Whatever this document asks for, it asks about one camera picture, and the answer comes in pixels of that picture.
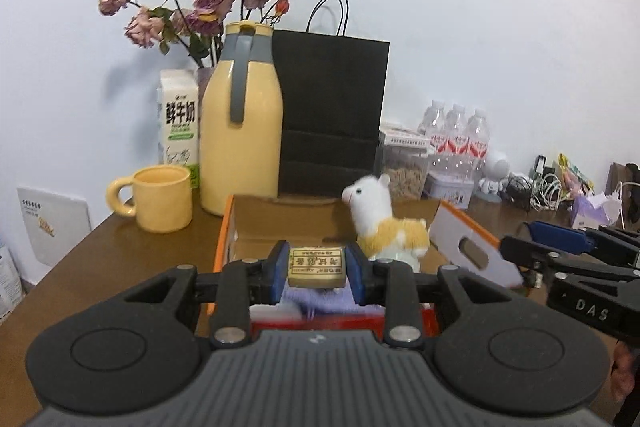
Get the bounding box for grey metal tin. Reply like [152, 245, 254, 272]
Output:
[423, 171, 475, 210]

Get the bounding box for middle water bottle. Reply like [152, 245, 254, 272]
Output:
[442, 104, 468, 176]

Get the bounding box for yellow stamped soap block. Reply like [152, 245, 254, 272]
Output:
[286, 247, 346, 289]

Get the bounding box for white milk carton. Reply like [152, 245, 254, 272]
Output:
[156, 69, 200, 188]

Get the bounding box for white robot speaker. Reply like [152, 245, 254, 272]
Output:
[474, 150, 511, 204]

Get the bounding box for tangled black white cables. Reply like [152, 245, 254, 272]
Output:
[504, 171, 566, 212]

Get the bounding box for purple tissue pack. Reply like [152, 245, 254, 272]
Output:
[570, 193, 622, 229]

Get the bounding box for white yellow alpaca plush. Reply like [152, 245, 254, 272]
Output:
[342, 174, 431, 272]

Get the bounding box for water bottle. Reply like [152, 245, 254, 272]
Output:
[418, 100, 446, 150]
[462, 108, 490, 179]
[442, 104, 468, 176]

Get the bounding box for yellow thermos jug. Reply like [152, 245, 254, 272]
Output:
[200, 20, 283, 216]

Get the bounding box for yellow ceramic mug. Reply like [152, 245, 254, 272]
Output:
[105, 165, 192, 233]

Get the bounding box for clear seed container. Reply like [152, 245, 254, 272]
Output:
[375, 144, 430, 199]

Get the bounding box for person's right hand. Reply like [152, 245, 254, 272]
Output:
[611, 341, 638, 402]

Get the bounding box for black paper bag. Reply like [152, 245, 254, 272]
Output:
[272, 0, 390, 197]

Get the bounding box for purple knitted cloth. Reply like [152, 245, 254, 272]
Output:
[280, 287, 359, 320]

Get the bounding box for white red flat box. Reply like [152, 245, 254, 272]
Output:
[378, 122, 431, 150]

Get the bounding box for left water bottle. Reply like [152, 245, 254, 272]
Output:
[418, 100, 446, 150]

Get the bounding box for right water bottle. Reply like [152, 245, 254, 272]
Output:
[462, 108, 490, 179]

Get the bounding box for orange cardboard box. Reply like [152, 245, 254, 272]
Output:
[213, 196, 522, 287]

